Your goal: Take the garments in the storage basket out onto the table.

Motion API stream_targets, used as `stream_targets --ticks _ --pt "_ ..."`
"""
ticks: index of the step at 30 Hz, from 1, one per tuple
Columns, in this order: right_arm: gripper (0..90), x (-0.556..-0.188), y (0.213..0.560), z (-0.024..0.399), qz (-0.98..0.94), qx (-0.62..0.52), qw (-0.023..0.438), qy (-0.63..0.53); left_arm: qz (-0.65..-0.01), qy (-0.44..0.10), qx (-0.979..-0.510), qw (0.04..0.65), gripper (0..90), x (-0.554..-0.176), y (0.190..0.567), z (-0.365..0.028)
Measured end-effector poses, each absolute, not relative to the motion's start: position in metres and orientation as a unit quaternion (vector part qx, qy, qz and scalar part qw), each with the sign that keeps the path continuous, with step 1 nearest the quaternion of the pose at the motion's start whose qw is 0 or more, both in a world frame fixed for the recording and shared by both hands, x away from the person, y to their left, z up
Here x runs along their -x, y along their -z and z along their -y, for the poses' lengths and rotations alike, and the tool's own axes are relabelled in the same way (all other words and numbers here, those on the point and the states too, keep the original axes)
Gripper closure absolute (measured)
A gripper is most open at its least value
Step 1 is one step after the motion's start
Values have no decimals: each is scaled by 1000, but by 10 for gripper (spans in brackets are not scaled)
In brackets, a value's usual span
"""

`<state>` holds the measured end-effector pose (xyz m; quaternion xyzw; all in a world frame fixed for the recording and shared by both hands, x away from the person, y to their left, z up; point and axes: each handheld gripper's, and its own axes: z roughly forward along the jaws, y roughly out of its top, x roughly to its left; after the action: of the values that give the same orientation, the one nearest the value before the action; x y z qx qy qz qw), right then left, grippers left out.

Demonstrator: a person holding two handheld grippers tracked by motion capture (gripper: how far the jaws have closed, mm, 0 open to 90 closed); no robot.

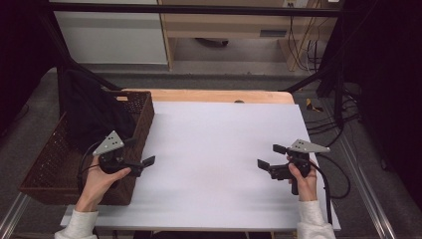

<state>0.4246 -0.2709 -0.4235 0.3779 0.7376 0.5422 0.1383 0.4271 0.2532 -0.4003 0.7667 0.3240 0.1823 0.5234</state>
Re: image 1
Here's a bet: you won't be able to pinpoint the black metal crossbar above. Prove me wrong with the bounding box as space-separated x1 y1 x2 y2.
49 1 343 19

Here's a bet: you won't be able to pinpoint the white table sheet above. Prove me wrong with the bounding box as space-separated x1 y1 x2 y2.
60 101 342 233

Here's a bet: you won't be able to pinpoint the black knit vest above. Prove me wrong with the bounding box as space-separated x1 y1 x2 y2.
59 68 137 152

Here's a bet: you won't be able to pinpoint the black metal stand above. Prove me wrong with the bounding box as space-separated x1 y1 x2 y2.
39 13 122 118
282 33 346 129

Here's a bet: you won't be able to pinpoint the hanging cables bundle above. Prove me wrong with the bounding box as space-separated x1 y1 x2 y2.
287 0 325 73

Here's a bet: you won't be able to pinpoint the person's right hand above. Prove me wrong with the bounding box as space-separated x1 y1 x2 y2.
286 155 318 203

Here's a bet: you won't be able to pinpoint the white cabinet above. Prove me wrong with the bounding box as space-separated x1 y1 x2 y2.
49 0 169 66

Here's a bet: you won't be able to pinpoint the dark object under desk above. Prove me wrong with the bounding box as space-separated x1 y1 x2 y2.
194 37 230 49

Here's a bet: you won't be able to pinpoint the aluminium floor rail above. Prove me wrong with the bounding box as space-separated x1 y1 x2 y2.
333 132 398 239
0 192 30 239

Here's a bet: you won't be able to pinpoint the black curtain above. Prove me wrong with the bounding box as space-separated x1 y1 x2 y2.
340 0 422 211
0 0 60 134

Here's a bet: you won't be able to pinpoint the black and yellow tape piece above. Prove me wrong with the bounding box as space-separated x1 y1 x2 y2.
305 98 324 114

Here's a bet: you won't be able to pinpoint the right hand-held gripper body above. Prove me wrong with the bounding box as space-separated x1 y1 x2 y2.
269 138 331 196

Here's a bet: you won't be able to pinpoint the black floor cables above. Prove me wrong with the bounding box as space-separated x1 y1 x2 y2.
304 85 363 200

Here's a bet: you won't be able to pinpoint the light wooden desk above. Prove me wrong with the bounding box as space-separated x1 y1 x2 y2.
156 0 340 73

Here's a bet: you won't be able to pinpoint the person's left hand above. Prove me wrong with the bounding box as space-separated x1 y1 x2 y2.
74 155 132 213

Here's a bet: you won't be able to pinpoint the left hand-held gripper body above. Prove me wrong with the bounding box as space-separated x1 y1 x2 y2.
92 129 133 175

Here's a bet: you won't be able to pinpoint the wooden table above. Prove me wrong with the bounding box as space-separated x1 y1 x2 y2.
115 88 296 106

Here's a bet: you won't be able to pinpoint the left hand-held gripper black cable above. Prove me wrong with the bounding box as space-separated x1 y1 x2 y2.
76 140 103 194

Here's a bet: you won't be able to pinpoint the brown woven basket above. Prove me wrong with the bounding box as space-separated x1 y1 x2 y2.
18 90 156 206

